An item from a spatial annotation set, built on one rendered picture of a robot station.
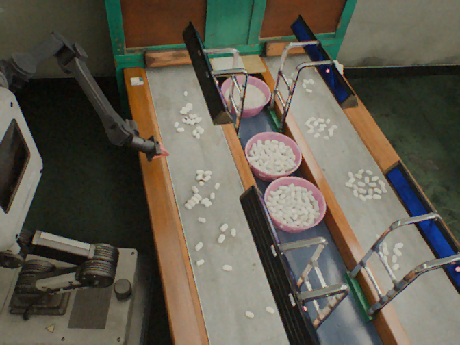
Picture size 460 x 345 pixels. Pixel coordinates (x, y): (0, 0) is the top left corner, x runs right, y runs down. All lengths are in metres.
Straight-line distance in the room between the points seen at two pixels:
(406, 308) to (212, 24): 1.61
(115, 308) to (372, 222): 1.14
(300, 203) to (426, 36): 2.45
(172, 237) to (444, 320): 1.06
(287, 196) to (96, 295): 0.91
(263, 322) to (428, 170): 2.13
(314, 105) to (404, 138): 1.35
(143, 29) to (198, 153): 0.72
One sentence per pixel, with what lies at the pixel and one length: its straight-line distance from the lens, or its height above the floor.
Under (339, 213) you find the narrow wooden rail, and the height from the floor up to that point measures 0.76.
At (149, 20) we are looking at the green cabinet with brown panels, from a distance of 2.17.
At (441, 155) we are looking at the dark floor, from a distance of 3.46.
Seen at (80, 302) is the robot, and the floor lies 0.48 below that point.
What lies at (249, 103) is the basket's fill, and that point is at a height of 0.74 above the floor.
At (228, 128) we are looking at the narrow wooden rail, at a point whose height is 0.76.
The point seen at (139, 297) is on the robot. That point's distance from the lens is 1.94.
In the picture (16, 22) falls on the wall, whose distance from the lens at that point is 3.14.
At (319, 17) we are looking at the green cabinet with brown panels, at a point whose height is 0.98.
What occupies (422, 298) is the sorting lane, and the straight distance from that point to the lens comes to 1.75.
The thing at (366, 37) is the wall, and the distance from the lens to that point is 3.59.
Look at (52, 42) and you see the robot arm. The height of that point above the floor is 1.22.
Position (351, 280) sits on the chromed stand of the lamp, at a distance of 1.68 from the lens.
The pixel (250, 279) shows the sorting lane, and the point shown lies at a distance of 1.55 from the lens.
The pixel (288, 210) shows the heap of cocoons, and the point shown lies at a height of 0.74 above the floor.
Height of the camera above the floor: 2.15
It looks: 51 degrees down
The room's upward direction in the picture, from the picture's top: 9 degrees clockwise
